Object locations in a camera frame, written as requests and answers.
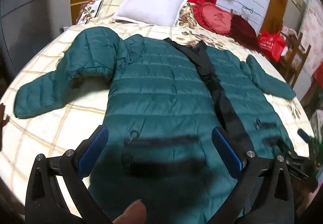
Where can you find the green down jacket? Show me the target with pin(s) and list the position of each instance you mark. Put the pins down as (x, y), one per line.
(156, 82)

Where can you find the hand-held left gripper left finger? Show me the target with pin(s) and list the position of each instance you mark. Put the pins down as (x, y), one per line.
(93, 149)

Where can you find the dark red velvet cushion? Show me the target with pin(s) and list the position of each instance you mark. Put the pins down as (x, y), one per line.
(242, 30)

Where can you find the bed with floral checked sheet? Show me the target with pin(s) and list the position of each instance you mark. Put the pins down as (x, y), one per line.
(63, 125)

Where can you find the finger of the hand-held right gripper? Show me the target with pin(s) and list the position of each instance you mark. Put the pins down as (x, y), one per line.
(304, 135)

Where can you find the red plastic bag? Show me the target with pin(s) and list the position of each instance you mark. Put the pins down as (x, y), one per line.
(270, 45)

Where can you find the person's left hand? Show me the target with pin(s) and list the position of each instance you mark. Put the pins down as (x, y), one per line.
(131, 214)

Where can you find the red heart-shaped cushion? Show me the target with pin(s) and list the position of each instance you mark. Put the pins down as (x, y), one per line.
(214, 17)

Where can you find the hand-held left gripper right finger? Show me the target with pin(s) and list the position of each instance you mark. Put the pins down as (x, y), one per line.
(227, 153)

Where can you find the grey wardrobe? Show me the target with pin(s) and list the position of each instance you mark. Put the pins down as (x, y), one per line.
(30, 12)

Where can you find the white pillow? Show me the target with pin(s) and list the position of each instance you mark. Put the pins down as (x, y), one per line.
(151, 4)

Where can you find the pink patterned curtain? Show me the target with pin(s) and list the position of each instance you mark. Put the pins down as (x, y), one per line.
(313, 30)

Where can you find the wooden chair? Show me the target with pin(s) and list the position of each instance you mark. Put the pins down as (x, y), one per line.
(297, 62)

